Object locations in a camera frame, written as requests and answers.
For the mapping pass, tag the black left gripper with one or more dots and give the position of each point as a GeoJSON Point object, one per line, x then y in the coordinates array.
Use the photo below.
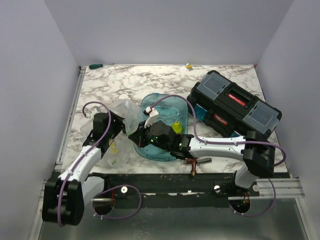
{"type": "Point", "coordinates": [119, 123]}

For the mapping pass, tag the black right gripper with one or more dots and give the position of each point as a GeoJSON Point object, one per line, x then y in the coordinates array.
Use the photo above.
{"type": "Point", "coordinates": [138, 137]}

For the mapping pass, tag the clear plastic bag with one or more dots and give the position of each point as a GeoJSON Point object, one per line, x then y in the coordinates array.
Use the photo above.
{"type": "Point", "coordinates": [119, 146]}

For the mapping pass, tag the green fake lime fruit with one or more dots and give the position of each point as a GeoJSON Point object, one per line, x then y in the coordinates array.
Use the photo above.
{"type": "Point", "coordinates": [177, 127]}

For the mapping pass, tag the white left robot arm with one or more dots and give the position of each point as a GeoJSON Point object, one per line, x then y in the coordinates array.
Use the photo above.
{"type": "Point", "coordinates": [69, 211]}

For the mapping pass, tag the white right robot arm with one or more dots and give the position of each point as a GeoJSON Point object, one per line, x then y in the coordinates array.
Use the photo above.
{"type": "Point", "coordinates": [258, 156]}

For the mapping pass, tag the teal transparent plastic tray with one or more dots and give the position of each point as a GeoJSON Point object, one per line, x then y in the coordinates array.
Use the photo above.
{"type": "Point", "coordinates": [171, 110]}

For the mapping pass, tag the small yellow grey brush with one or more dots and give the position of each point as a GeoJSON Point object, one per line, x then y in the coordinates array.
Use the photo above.
{"type": "Point", "coordinates": [189, 67]}

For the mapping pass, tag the black plastic toolbox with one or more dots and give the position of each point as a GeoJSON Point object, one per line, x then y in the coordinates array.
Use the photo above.
{"type": "Point", "coordinates": [230, 109]}

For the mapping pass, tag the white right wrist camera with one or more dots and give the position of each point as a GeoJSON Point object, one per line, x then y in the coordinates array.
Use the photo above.
{"type": "Point", "coordinates": [152, 115]}

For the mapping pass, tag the green handled screwdriver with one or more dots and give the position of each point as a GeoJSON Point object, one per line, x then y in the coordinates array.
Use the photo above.
{"type": "Point", "coordinates": [95, 66]}

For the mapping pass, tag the brown handled small tool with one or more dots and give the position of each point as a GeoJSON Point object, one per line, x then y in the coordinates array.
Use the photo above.
{"type": "Point", "coordinates": [193, 163]}

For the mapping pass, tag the aluminium mounting rail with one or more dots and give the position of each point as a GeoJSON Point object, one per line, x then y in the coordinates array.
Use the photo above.
{"type": "Point", "coordinates": [282, 188]}

